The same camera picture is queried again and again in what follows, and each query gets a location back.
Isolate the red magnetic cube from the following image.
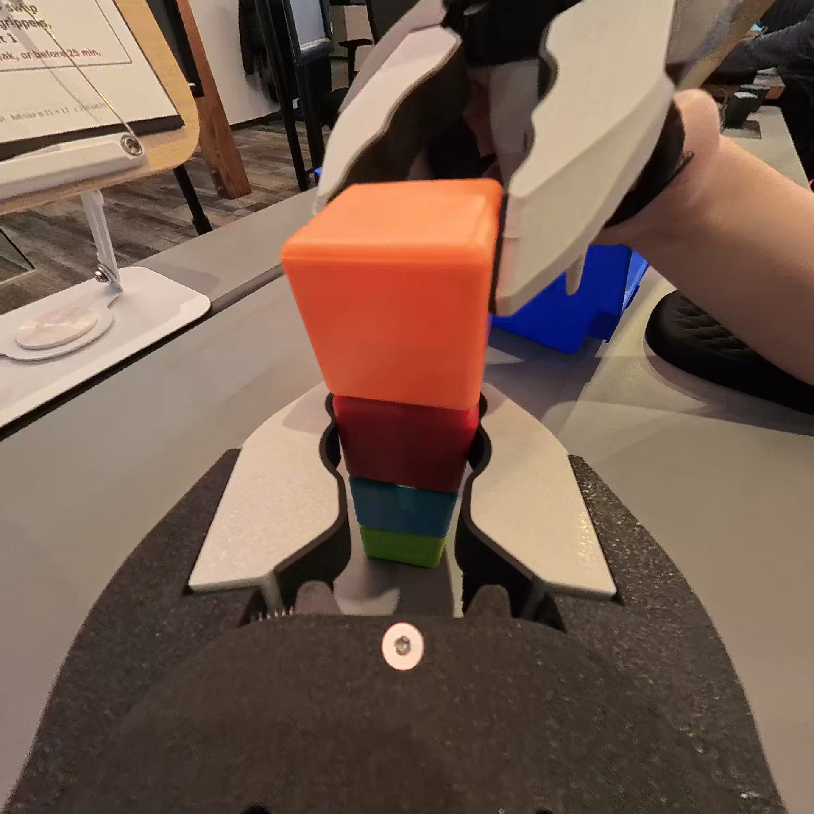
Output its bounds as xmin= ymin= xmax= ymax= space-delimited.
xmin=334 ymin=395 xmax=484 ymax=494

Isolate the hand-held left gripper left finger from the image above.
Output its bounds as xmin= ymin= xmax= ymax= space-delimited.
xmin=189 ymin=386 xmax=352 ymax=618

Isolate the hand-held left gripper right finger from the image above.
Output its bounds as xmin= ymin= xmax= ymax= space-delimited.
xmin=454 ymin=392 xmax=618 ymax=619

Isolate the green magnetic cube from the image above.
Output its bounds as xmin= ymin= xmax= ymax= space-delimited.
xmin=360 ymin=524 xmax=450 ymax=568

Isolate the teal magnetic cube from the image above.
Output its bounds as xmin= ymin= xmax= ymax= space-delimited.
xmin=349 ymin=477 xmax=459 ymax=536

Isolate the white sign stand base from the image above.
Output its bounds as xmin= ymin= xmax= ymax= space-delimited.
xmin=0 ymin=191 xmax=212 ymax=428

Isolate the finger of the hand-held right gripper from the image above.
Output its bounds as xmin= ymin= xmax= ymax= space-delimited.
xmin=494 ymin=0 xmax=677 ymax=318
xmin=316 ymin=0 xmax=463 ymax=207

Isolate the slanted wooden post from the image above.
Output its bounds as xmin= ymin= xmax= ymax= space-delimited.
xmin=176 ymin=0 xmax=253 ymax=201

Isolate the wooden instruction sign board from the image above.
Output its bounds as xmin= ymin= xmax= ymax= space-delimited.
xmin=0 ymin=0 xmax=201 ymax=217

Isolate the black partition panel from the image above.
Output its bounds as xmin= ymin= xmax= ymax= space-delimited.
xmin=240 ymin=0 xmax=334 ymax=192

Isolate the orange magnetic cube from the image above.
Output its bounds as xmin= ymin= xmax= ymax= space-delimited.
xmin=282 ymin=180 xmax=506 ymax=412

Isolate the person's right hand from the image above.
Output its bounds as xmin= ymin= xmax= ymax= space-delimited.
xmin=465 ymin=70 xmax=732 ymax=249

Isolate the person's right forearm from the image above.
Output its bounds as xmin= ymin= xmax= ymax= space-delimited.
xmin=636 ymin=121 xmax=814 ymax=382

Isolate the black textured mat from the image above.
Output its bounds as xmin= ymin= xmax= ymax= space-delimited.
xmin=645 ymin=290 xmax=814 ymax=415

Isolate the blue plastic bin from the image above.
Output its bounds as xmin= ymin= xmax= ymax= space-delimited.
xmin=491 ymin=245 xmax=650 ymax=356

